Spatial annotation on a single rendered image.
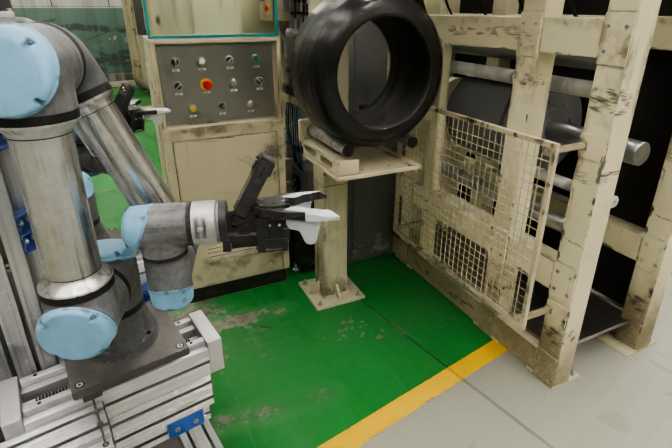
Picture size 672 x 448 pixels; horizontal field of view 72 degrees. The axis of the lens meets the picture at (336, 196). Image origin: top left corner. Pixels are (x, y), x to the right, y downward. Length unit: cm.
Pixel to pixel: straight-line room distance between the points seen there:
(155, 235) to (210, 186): 143
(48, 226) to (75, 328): 17
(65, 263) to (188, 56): 143
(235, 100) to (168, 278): 146
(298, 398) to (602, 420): 112
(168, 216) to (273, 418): 121
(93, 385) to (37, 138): 50
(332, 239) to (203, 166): 70
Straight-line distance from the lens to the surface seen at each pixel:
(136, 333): 107
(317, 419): 186
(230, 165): 221
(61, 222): 82
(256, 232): 81
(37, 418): 113
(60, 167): 80
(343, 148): 169
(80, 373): 109
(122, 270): 99
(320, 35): 161
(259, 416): 189
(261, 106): 224
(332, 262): 232
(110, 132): 90
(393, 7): 169
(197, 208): 80
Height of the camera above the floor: 138
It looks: 22 degrees down
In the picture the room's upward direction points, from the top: straight up
